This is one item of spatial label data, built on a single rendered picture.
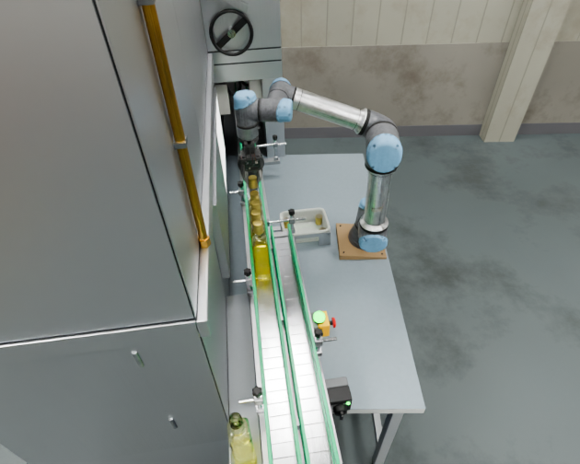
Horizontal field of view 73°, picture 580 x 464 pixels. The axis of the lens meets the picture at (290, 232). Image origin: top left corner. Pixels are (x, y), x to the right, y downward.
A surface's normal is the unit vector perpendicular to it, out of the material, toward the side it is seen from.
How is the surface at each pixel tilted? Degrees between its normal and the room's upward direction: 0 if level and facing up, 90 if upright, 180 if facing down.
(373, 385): 0
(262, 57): 90
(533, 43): 90
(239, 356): 0
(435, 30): 90
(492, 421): 0
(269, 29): 90
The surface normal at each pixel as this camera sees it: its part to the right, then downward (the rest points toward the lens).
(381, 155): -0.10, 0.59
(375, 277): -0.02, -0.73
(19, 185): 0.14, 0.67
